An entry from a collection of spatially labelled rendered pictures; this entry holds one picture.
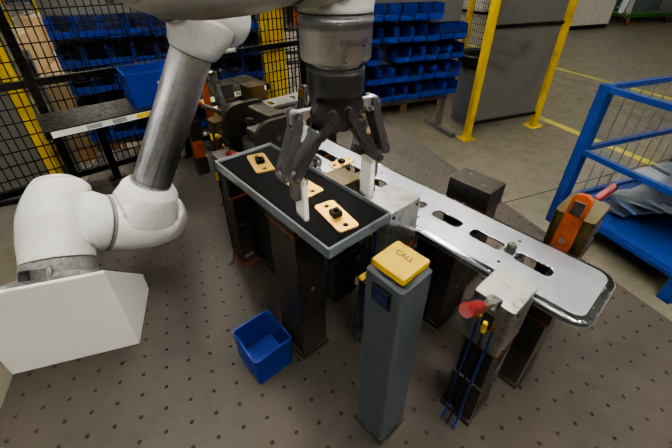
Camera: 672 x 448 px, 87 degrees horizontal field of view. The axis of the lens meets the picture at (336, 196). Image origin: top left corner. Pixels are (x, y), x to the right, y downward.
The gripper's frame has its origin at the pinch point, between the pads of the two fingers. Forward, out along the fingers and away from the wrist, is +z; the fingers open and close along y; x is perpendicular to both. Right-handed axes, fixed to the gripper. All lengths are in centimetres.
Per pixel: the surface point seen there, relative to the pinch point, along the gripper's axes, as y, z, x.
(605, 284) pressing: 44, 20, -27
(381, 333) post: -0.8, 16.9, -14.7
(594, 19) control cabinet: 1149, 98, 512
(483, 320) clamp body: 16.4, 19.1, -20.4
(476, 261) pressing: 27.3, 19.7, -9.9
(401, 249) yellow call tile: 4.0, 4.1, -11.8
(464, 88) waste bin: 292, 81, 213
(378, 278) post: -1.0, 6.2, -13.1
